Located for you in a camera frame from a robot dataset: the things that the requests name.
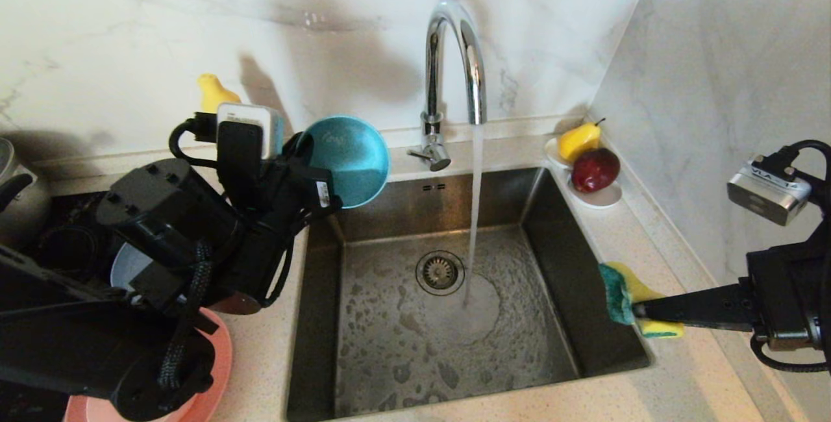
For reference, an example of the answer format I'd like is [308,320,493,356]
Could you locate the teal bowl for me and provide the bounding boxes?
[300,116,391,209]

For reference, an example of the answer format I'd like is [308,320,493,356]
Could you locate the yellow green sponge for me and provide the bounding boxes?
[598,261,686,340]

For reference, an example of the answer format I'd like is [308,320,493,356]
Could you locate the dish soap bottle yellow cap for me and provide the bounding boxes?
[198,73,242,114]

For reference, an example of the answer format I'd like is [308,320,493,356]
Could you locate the chrome gooseneck faucet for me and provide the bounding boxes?
[407,0,488,173]

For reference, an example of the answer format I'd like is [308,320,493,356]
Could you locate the stainless steel sink basin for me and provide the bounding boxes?
[286,166,652,421]

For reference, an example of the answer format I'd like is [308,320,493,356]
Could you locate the small white fruit dish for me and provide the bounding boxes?
[544,138,623,209]

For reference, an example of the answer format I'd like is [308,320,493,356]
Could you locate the pink plate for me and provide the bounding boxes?
[64,308,233,422]

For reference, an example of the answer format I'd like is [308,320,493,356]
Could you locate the blue plate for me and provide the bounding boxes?
[109,240,158,294]

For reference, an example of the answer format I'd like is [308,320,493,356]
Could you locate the dark red apple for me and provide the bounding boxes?
[571,148,621,194]

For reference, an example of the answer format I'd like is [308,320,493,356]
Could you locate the round metal drain strainer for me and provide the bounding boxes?
[415,251,465,297]

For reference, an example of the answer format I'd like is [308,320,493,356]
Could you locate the black glass cooktop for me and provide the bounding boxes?
[0,190,114,280]

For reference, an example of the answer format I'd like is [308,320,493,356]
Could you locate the yellow pear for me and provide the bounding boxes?
[558,119,605,164]

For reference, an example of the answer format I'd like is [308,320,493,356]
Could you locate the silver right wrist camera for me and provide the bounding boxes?
[727,159,813,227]

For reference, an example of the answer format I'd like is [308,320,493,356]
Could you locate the black left camera cable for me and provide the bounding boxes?
[168,117,219,169]

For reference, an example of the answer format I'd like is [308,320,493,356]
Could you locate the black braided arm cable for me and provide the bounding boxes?
[158,240,216,390]

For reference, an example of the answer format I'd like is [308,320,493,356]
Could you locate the steel pot black handle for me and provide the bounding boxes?
[0,138,54,249]

